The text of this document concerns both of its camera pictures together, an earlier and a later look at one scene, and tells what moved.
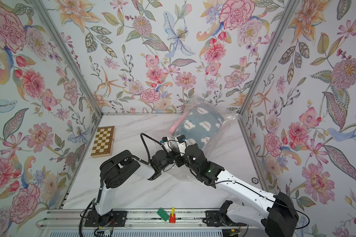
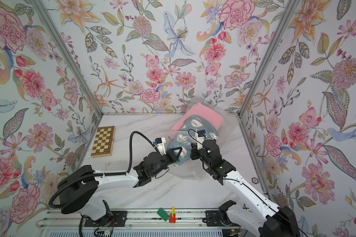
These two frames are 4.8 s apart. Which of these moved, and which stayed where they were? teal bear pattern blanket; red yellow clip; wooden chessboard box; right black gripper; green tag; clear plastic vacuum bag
Moved: clear plastic vacuum bag; teal bear pattern blanket; right black gripper
Stayed: green tag; wooden chessboard box; red yellow clip
